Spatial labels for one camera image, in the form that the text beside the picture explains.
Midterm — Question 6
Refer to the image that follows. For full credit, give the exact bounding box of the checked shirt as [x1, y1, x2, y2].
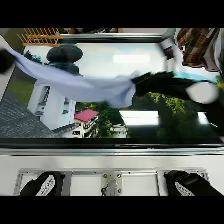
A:
[175, 28, 224, 73]

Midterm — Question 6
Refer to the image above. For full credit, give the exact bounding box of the light blue shirt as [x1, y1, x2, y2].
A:
[0, 34, 152, 110]

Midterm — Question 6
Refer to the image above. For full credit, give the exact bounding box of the orange wooden rack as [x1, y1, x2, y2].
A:
[17, 28, 65, 47]

